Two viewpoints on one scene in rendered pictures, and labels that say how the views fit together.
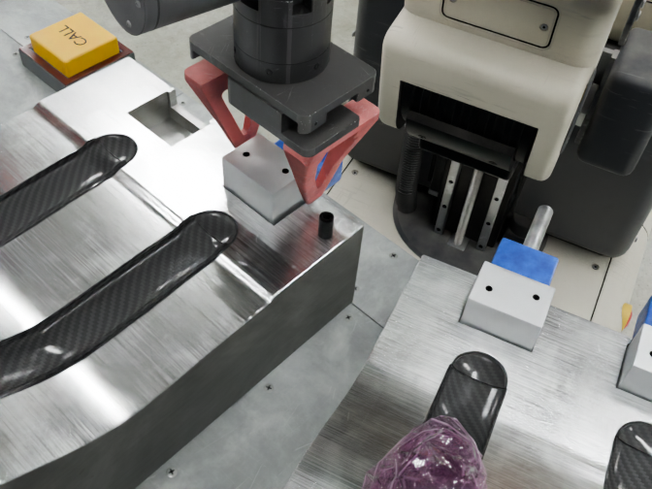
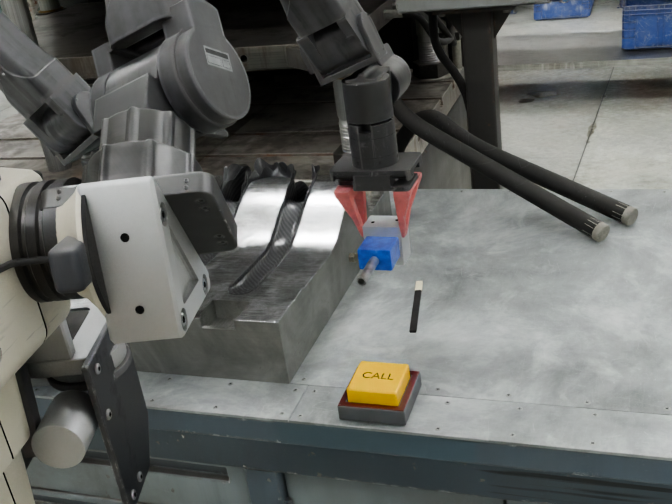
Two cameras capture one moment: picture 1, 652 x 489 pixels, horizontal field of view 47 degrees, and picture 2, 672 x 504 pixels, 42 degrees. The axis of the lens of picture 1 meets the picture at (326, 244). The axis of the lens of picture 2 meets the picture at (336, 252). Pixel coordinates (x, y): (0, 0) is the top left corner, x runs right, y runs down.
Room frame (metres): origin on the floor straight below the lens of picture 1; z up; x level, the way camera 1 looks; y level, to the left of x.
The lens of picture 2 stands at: (1.40, -0.02, 1.40)
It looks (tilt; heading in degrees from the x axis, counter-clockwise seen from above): 25 degrees down; 163
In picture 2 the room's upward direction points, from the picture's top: 8 degrees counter-clockwise
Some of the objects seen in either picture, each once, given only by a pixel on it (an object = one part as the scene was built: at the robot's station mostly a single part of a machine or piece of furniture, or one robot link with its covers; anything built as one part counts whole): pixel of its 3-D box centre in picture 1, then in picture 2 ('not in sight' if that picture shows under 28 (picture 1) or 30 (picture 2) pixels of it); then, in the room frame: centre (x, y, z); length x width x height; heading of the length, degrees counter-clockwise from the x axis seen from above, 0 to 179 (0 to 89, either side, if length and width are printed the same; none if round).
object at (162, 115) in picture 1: (174, 134); (226, 322); (0.44, 0.13, 0.87); 0.05 x 0.05 x 0.04; 51
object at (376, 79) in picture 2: not in sight; (369, 96); (0.46, 0.35, 1.12); 0.07 x 0.06 x 0.07; 141
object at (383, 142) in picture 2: not in sight; (373, 147); (0.47, 0.34, 1.06); 0.10 x 0.07 x 0.07; 51
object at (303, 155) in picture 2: not in sight; (190, 128); (-0.82, 0.33, 0.76); 1.30 x 0.84 x 0.07; 51
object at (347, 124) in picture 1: (302, 138); not in sight; (0.36, 0.02, 0.95); 0.07 x 0.07 x 0.09; 51
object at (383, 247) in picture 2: not in sight; (376, 256); (0.50, 0.32, 0.93); 0.13 x 0.05 x 0.05; 141
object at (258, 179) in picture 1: (312, 158); not in sight; (0.41, 0.02, 0.89); 0.13 x 0.05 x 0.05; 141
